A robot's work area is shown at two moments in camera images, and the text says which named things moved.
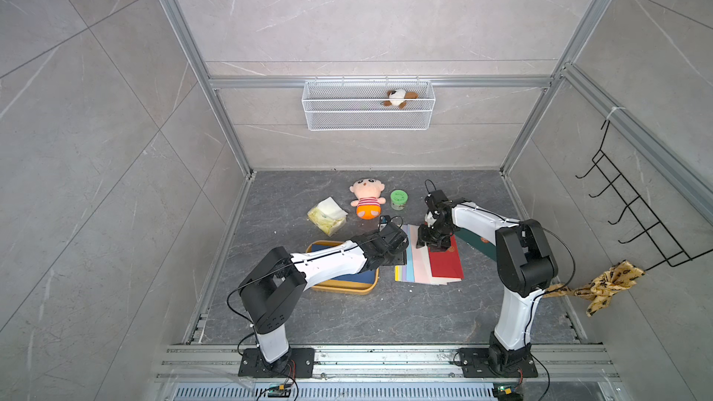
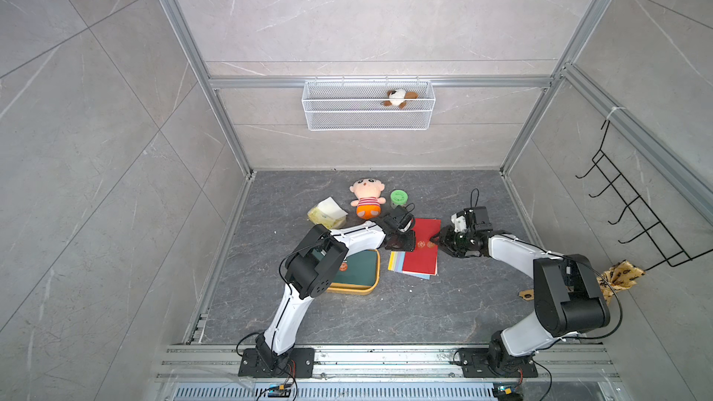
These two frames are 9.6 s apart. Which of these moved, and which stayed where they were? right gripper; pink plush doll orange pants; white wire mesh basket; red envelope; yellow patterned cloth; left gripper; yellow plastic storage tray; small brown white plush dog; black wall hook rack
Moved: red envelope; right gripper; left gripper
Stayed: small brown white plush dog; yellow patterned cloth; black wall hook rack; pink plush doll orange pants; yellow plastic storage tray; white wire mesh basket
